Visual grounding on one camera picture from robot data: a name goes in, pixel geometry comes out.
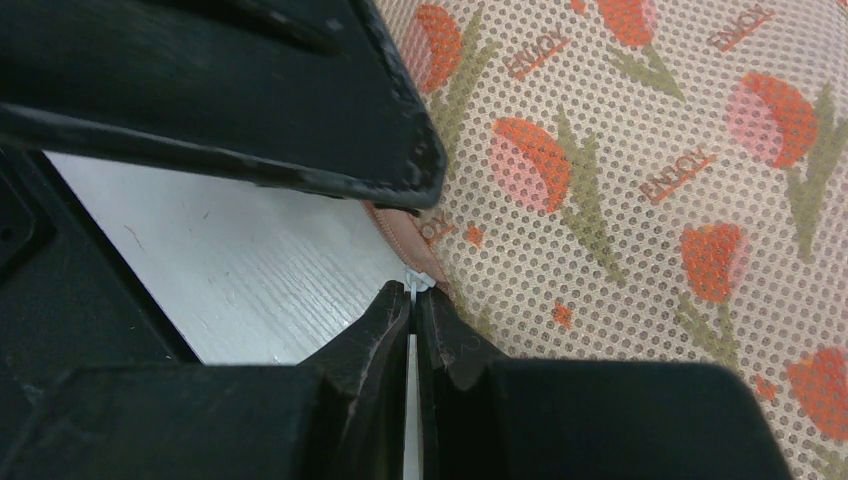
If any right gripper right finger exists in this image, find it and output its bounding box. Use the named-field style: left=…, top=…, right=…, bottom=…
left=415, top=289, right=790, bottom=479

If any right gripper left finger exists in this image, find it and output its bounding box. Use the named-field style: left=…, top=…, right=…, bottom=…
left=1, top=281, right=411, bottom=479

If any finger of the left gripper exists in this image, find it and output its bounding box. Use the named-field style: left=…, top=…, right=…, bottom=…
left=1, top=1, right=447, bottom=211

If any floral beige bra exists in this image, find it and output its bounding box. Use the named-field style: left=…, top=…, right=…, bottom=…
left=369, top=1, right=847, bottom=479

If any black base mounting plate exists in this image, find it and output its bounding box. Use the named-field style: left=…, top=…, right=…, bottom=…
left=1, top=146, right=199, bottom=446

